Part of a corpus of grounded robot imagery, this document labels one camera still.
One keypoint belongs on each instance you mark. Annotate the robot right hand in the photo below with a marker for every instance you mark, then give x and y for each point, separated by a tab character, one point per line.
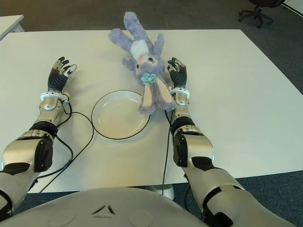
179	78

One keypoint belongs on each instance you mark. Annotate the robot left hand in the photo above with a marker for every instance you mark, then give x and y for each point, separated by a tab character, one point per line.
56	80

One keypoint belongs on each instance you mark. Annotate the purple plush bunny doll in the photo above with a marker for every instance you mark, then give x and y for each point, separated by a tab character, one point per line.
146	66

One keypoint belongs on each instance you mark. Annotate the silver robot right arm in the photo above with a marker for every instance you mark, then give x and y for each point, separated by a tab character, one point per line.
196	146

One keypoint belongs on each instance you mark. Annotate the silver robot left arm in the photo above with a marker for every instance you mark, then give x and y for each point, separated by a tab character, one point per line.
45	106

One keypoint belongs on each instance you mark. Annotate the white plate black rim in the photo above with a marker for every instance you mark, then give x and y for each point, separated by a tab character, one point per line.
113	118

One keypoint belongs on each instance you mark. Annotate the white neighbouring desk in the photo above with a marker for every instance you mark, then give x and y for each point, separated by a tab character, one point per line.
9	26

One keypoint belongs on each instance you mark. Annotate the black office chair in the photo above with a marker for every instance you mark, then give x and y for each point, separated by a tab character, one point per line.
256	14

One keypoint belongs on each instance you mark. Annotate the white table leg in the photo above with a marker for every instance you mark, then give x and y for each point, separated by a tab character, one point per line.
169	190

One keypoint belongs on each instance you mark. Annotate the silver robot torso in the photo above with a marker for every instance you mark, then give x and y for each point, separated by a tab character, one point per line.
106	212

